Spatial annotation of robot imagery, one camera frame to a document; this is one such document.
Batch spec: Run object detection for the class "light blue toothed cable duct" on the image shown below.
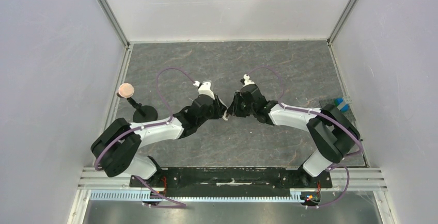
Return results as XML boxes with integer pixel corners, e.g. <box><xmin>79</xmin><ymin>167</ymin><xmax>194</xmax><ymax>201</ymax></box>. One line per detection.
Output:
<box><xmin>90</xmin><ymin>190</ymin><xmax>304</xmax><ymax>203</ymax></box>

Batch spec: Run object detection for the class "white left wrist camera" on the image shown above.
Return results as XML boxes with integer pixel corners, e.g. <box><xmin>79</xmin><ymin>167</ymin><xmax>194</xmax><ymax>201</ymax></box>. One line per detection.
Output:
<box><xmin>193</xmin><ymin>81</ymin><xmax>216</xmax><ymax>100</ymax></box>

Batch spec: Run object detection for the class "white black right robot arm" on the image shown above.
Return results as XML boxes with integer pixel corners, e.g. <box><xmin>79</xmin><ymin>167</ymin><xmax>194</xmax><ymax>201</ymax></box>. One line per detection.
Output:
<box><xmin>227</xmin><ymin>84</ymin><xmax>362</xmax><ymax>187</ymax></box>

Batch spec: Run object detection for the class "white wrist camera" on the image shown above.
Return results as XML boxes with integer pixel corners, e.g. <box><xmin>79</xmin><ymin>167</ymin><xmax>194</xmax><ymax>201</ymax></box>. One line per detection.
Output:
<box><xmin>193</xmin><ymin>81</ymin><xmax>216</xmax><ymax>100</ymax></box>
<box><xmin>240</xmin><ymin>74</ymin><xmax>255</xmax><ymax>87</ymax></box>

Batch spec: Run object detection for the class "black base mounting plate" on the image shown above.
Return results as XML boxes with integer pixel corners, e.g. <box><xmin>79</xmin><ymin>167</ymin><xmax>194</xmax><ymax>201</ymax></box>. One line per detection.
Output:
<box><xmin>146</xmin><ymin>167</ymin><xmax>333</xmax><ymax>197</ymax></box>

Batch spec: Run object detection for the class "red and white remote control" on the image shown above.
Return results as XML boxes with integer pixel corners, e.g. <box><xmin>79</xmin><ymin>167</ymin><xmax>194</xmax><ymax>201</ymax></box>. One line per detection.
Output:
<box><xmin>222</xmin><ymin>112</ymin><xmax>229</xmax><ymax>121</ymax></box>

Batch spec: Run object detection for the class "black stand with pink knob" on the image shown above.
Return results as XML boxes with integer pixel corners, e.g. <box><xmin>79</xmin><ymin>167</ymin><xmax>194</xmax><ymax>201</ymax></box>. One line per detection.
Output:
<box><xmin>116</xmin><ymin>83</ymin><xmax>158</xmax><ymax>123</ymax></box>

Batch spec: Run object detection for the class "grey lego baseplate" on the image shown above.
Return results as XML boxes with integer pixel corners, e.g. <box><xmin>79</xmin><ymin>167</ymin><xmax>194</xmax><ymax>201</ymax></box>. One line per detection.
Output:
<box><xmin>319</xmin><ymin>97</ymin><xmax>356</xmax><ymax>122</ymax></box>

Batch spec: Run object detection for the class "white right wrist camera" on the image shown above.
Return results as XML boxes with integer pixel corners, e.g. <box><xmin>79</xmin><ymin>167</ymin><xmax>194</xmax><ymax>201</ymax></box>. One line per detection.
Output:
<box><xmin>240</xmin><ymin>74</ymin><xmax>255</xmax><ymax>87</ymax></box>

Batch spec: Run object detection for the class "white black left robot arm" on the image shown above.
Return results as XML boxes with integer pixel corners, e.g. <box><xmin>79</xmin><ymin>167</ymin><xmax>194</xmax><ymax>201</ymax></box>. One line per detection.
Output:
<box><xmin>90</xmin><ymin>94</ymin><xmax>227</xmax><ymax>187</ymax></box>

